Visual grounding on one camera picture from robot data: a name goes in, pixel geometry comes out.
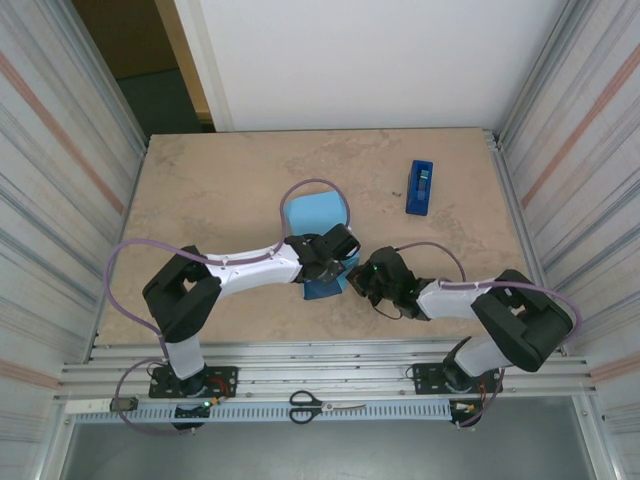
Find blue wrapping paper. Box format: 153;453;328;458
287;191;362;302

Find blue tape dispenser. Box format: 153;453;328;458
404;159;435;217

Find small black electronics module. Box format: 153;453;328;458
171;398;222;432
448;398;485;431

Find tan wooden door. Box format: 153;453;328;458
153;0;217;134

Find aluminium rail frame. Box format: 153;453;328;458
59;338;601;401

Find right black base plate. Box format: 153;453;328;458
412;362;503;397

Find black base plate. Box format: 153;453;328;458
148;365;239;400
412;362;503;397

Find grey slotted cable duct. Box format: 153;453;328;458
107;401;454;424

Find black handled scissors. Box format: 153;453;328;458
288;390;367;425

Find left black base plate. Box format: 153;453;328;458
148;365;239;400

